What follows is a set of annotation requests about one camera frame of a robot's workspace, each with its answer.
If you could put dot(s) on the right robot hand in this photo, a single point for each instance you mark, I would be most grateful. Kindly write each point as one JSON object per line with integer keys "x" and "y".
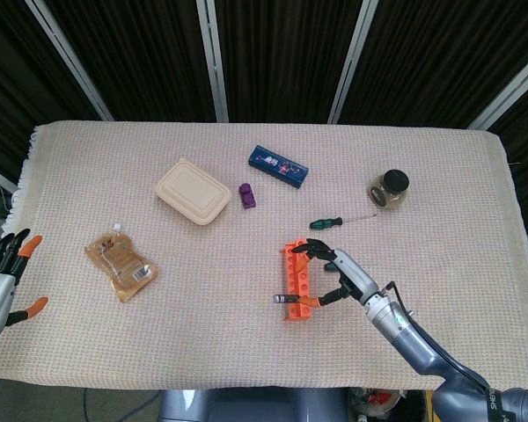
{"x": 354, "y": 274}

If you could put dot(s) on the silver screwdriver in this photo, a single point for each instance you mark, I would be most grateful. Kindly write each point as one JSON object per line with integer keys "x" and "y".
{"x": 283, "y": 299}

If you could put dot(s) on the gray robot base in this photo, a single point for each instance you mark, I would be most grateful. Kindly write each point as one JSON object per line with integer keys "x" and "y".
{"x": 255, "y": 406}

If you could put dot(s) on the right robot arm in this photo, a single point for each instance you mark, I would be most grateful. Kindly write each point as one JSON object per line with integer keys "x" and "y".
{"x": 422, "y": 351}

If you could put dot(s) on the green black striped screwdriver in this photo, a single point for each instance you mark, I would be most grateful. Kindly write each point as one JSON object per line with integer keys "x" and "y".
{"x": 323, "y": 224}

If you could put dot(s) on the orange test tube rack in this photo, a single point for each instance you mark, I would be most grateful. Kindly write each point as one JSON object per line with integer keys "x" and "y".
{"x": 292, "y": 285}

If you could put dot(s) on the glass jar black lid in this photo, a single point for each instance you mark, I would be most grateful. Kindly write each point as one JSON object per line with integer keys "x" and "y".
{"x": 389, "y": 191}

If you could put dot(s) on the brown sauce pouch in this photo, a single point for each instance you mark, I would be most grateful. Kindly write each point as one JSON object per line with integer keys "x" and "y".
{"x": 119, "y": 264}

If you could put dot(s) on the purple toy block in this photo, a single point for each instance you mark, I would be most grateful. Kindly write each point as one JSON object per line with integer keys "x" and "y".
{"x": 247, "y": 198}

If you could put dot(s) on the blue rectangular box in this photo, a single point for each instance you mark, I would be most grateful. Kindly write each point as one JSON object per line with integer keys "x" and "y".
{"x": 278, "y": 166}

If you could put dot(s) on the black waste bin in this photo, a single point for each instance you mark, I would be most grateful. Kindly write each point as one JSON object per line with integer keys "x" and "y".
{"x": 405, "y": 409}

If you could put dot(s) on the beige woven tablecloth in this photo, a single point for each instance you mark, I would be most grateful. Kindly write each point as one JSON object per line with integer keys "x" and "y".
{"x": 202, "y": 343}

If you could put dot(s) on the beige lidded lunch box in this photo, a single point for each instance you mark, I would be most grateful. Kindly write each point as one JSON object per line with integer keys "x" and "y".
{"x": 192, "y": 191}

